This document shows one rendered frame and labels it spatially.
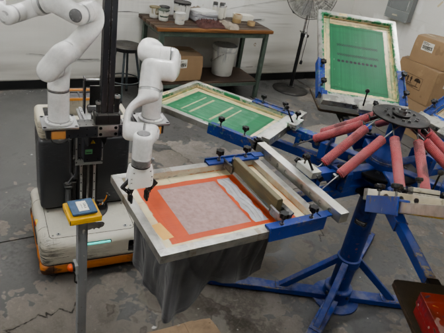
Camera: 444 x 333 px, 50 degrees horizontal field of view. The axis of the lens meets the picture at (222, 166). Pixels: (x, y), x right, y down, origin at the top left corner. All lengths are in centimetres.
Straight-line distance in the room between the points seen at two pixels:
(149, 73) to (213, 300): 163
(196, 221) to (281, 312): 124
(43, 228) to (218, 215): 132
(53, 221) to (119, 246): 43
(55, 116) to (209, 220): 84
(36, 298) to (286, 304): 150
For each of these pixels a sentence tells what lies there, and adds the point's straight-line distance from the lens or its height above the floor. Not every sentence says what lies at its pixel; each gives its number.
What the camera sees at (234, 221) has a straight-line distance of 204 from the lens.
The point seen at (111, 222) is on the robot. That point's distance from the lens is 308.
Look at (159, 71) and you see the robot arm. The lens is 189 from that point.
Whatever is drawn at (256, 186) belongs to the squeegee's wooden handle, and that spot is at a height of 103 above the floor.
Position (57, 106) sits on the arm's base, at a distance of 224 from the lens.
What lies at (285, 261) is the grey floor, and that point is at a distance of 344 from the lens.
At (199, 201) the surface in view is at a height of 96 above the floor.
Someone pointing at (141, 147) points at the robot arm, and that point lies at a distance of 177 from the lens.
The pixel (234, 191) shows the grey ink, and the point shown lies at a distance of 223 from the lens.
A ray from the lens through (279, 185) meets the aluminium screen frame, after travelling 232.
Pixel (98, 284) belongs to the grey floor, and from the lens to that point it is 307.
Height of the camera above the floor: 213
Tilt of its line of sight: 29 degrees down
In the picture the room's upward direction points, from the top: 10 degrees clockwise
